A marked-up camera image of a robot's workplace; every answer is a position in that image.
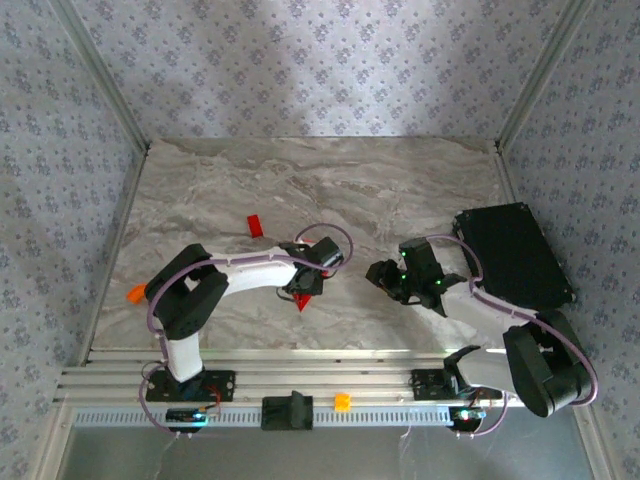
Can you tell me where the black flat box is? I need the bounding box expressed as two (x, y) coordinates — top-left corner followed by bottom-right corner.
(452, 201), (576, 307)

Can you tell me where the right controller circuit board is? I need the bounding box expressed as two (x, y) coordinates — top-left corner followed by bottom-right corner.
(447, 405), (486, 431)

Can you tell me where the controller circuit board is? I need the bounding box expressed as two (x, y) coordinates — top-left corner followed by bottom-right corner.
(447, 405), (486, 431)
(164, 407), (221, 426)

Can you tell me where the left controller circuit board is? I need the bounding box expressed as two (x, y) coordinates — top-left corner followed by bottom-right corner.
(164, 407), (221, 426)

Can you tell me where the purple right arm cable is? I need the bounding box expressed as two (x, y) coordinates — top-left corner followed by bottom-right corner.
(429, 234), (600, 440)

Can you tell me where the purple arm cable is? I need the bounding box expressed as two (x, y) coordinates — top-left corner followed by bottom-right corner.
(429, 234), (600, 440)
(137, 222), (355, 440)

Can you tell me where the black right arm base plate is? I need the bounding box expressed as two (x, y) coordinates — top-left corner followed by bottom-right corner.
(410, 368), (504, 401)

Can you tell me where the aluminium rail frame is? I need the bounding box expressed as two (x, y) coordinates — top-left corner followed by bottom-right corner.
(52, 347), (591, 406)

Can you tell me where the grey slotted cable duct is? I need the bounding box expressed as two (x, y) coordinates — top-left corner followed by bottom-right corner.
(72, 407), (454, 429)

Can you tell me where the aluminium table side rail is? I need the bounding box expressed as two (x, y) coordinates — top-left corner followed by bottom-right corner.
(492, 144), (571, 361)
(77, 144), (151, 366)

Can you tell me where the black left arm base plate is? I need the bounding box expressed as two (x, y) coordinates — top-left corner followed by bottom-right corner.
(144, 369), (236, 403)

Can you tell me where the black mount block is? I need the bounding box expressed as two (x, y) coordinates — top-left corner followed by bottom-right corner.
(260, 389), (315, 432)

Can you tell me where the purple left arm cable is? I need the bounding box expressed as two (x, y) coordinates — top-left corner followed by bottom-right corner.
(137, 222), (355, 440)

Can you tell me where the aluminium corner post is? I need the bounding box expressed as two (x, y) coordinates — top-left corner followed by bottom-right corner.
(494, 0), (596, 151)
(49, 0), (152, 151)

